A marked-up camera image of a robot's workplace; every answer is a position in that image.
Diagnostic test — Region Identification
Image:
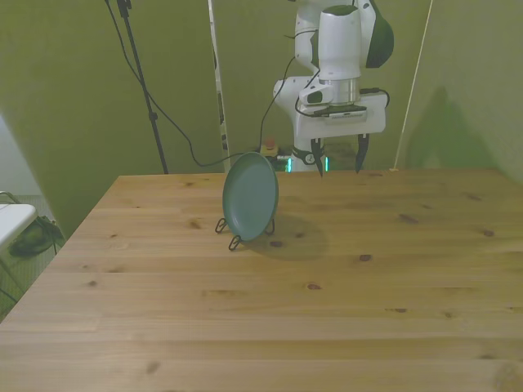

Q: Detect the long black cable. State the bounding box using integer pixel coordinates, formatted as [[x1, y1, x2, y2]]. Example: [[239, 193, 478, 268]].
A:
[[104, 0, 297, 167]]

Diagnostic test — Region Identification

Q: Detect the green round plate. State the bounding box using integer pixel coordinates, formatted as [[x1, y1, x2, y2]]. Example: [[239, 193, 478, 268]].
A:
[[221, 151, 281, 243]]

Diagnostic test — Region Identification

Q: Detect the black tripod stand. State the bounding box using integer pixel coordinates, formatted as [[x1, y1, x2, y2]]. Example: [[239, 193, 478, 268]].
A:
[[115, 0, 170, 175]]

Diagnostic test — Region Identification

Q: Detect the dark bag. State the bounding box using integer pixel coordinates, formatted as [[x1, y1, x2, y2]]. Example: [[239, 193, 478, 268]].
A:
[[8, 217, 67, 259]]

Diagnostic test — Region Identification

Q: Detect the dark flat wrist camera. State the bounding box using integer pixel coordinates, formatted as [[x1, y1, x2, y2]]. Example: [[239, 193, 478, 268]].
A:
[[313, 104, 368, 122]]

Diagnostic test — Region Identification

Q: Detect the black wire plate stand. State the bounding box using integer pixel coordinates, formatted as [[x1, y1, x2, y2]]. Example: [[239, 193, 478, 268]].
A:
[[214, 216, 276, 252]]

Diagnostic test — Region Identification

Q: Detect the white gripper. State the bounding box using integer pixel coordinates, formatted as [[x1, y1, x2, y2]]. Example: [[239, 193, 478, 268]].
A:
[[294, 92, 388, 179]]

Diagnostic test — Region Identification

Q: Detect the thin white cord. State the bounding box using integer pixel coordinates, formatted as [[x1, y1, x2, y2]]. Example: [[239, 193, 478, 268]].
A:
[[391, 0, 434, 172]]

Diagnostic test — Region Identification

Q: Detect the white folding table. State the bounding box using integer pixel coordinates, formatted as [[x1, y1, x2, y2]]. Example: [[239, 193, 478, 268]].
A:
[[0, 189, 38, 251]]

